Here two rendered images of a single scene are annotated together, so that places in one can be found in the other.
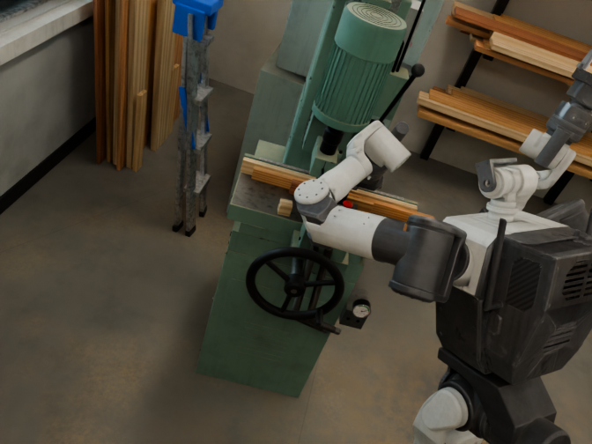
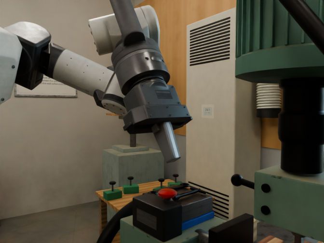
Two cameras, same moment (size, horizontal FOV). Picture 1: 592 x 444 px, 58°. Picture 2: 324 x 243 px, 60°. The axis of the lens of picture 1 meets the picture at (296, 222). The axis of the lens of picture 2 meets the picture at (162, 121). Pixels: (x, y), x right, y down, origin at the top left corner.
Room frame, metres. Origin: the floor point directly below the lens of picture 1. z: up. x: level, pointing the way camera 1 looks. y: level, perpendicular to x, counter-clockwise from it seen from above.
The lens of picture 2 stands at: (1.66, -0.38, 1.16)
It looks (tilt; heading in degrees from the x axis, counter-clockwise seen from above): 3 degrees down; 146
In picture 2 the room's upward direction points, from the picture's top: straight up
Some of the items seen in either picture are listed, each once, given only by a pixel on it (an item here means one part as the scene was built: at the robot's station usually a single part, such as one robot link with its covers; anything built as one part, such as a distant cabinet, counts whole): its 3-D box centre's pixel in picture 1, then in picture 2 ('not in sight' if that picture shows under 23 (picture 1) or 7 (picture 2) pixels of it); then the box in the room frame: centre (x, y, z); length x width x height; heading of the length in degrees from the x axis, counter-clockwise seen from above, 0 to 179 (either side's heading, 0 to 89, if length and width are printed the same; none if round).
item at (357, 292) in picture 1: (354, 307); not in sight; (1.35, -0.29, 0.58); 0.12 x 0.08 x 0.08; 7
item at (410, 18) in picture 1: (403, 28); not in sight; (1.79, -0.12, 1.40); 0.10 x 0.06 x 0.16; 7
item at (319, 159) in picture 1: (323, 159); (315, 208); (1.47, -0.02, 1.03); 0.14 x 0.07 x 0.09; 7
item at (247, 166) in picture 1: (329, 188); not in sight; (1.48, -0.07, 0.92); 0.60 x 0.02 x 0.05; 97
